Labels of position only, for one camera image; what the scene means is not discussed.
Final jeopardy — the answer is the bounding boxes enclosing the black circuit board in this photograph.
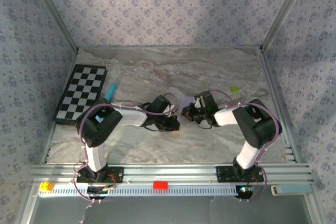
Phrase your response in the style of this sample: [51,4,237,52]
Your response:
[234,184,257,200]
[86,185,118,200]

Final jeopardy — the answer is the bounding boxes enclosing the yellow block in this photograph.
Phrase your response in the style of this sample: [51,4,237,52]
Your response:
[39,182,55,192]

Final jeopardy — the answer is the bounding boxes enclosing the lavender paper sheet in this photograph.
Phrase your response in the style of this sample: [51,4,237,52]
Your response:
[178,97,197,124]

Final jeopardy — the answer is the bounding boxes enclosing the aluminium frame bar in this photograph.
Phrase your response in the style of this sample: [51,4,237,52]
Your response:
[26,0,80,53]
[258,48,301,163]
[260,0,314,51]
[77,45,263,50]
[40,49,79,166]

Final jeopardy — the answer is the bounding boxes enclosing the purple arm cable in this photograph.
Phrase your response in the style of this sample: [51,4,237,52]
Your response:
[209,89,281,203]
[72,92,177,204]

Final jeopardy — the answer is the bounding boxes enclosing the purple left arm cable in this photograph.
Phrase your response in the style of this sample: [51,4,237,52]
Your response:
[72,92,177,204]

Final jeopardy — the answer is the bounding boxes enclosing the aluminium mounting rail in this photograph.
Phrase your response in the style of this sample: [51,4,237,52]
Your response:
[28,163,316,186]

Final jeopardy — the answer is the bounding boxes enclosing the teal pen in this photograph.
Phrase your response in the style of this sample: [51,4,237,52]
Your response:
[94,82,118,124]

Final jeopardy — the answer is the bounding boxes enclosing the white slotted cable duct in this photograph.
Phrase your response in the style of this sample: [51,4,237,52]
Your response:
[38,183,254,197]

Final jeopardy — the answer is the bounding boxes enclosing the thin black cable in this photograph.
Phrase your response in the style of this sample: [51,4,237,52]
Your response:
[195,119,213,130]

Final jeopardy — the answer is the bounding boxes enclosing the black and white checkerboard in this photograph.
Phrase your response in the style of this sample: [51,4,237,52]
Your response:
[54,63,108,126]

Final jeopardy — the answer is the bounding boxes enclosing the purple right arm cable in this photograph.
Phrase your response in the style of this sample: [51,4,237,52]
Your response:
[209,89,281,203]

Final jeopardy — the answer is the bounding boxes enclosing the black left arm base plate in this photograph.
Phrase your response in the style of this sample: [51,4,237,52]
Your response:
[76,166,124,184]

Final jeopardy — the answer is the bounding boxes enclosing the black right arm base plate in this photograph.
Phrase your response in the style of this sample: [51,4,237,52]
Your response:
[216,165,265,184]

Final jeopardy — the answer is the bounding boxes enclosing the grey blue box device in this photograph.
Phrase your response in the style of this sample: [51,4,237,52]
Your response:
[270,184,313,196]

